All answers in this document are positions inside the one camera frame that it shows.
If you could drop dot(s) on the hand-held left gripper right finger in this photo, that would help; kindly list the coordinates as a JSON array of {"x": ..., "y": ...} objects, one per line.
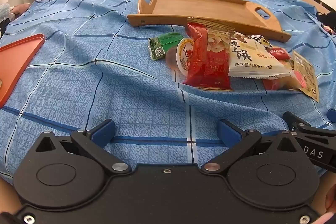
[{"x": 228, "y": 132}]

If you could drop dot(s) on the blue checked bedsheet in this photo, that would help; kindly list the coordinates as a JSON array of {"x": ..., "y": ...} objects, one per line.
[{"x": 78, "y": 69}]

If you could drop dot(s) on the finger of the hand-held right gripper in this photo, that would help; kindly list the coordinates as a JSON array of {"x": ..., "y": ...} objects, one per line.
[
  {"x": 332, "y": 116},
  {"x": 295, "y": 120}
]

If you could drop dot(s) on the green snack packet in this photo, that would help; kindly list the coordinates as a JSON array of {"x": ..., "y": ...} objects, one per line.
[{"x": 162, "y": 43}]

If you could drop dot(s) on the golden snack pouch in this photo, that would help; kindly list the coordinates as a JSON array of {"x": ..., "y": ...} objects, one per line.
[{"x": 286, "y": 75}]

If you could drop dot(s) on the small colourful doll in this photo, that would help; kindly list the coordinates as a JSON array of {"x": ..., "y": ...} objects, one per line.
[{"x": 329, "y": 29}]

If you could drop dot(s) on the beige snack packet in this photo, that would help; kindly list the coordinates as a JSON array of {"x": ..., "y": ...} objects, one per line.
[{"x": 308, "y": 74}]

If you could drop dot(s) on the pink cloth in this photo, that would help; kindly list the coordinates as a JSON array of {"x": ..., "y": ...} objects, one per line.
[{"x": 21, "y": 8}]

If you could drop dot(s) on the pale blue cloth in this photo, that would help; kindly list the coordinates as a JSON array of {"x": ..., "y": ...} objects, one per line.
[{"x": 4, "y": 11}]

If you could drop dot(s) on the red biscuit packet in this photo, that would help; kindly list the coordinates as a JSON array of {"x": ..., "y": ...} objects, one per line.
[{"x": 279, "y": 53}]

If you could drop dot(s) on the orange plastic tray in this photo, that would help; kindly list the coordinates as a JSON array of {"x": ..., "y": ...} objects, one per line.
[{"x": 15, "y": 61}]

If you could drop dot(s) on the jelly cup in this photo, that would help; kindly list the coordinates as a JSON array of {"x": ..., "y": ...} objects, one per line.
[{"x": 184, "y": 56}]

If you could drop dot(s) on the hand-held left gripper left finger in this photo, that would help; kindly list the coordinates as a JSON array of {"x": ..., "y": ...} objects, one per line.
[{"x": 103, "y": 132}]

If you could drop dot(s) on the red nut packet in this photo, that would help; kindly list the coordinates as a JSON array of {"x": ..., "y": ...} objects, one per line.
[{"x": 207, "y": 66}]

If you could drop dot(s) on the white cake packet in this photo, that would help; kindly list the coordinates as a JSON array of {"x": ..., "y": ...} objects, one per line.
[{"x": 252, "y": 61}]

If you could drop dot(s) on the dark cloth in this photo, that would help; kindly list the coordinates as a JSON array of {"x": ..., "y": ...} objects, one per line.
[{"x": 324, "y": 16}]

